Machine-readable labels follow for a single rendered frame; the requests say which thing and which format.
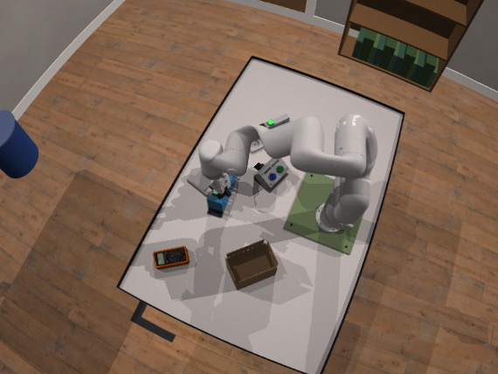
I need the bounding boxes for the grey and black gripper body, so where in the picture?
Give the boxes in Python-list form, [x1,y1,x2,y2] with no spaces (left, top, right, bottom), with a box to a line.
[210,173,231,194]

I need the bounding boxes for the grey panel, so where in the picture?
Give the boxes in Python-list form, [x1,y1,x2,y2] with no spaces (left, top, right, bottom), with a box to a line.
[250,114,290,153]

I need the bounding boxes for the orange digital multimeter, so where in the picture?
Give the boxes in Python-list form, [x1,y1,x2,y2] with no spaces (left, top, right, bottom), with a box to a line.
[153,246,190,269]

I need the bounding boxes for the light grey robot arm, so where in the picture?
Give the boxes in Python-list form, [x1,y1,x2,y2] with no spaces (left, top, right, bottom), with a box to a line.
[187,114,377,232]

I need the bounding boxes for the brown cardboard box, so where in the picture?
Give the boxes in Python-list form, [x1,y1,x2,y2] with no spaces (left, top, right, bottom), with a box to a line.
[225,239,279,290]

